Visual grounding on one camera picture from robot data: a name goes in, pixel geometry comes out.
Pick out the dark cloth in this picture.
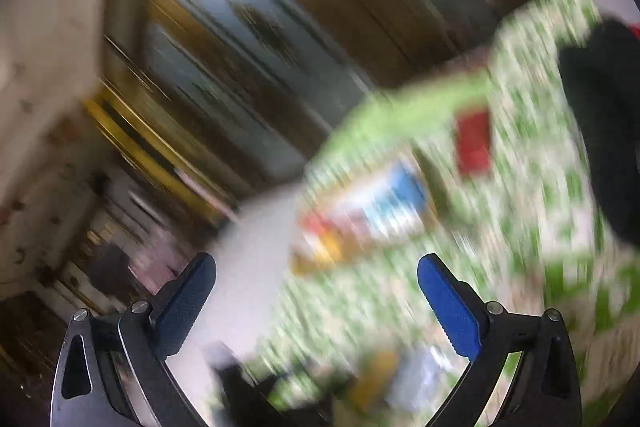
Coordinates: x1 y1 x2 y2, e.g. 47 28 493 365
557 19 640 249

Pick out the red foil packet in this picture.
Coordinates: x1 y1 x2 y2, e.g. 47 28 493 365
454 109 494 176

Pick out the wooden door with glass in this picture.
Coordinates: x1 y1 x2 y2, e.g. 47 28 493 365
80 0 548 228

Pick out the green printed blanket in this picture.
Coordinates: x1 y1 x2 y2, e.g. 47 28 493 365
215 0 640 427

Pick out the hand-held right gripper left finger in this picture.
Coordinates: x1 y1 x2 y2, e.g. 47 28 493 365
50 251 217 427

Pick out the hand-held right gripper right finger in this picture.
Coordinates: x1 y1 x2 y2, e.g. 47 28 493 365
417 253 584 427

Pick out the white foam box yellow tape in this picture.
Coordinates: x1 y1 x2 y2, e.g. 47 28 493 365
289 156 437 279

